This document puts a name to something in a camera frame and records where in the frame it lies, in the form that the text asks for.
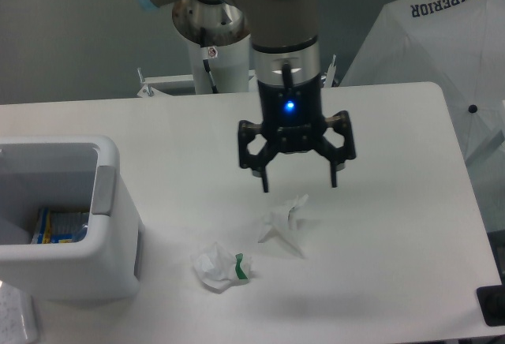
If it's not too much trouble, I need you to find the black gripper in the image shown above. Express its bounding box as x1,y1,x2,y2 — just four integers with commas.
237,77,357,194

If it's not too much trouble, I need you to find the white paper napkin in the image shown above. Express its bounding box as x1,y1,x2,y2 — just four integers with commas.
257,194,309,258

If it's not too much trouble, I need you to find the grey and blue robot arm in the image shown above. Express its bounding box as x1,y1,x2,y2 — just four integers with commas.
138,0,356,178

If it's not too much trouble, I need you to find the white trash can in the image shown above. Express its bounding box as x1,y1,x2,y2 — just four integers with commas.
1,136,142,300

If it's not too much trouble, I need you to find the crumpled white paper green stripe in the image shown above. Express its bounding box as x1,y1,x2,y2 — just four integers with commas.
190,242,253,293

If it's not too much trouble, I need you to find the white umbrella with text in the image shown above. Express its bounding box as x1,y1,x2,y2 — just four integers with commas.
342,0,504,166

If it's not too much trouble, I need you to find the blue yellow snack wrapper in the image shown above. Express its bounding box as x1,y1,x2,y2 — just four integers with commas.
31,208,89,244

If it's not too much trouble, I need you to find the black device at table edge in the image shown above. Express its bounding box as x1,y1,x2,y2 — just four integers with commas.
477,285,504,327

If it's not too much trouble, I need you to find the white patterned paper sheet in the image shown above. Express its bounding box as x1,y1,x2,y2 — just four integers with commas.
1,282,39,343

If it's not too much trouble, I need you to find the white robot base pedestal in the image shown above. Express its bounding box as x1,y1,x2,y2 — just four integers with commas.
186,36,250,94

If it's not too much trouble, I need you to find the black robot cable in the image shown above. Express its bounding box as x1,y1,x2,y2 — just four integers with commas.
199,27,219,95

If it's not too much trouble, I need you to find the white metal mounting bracket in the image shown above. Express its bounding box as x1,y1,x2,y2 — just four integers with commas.
137,54,340,98

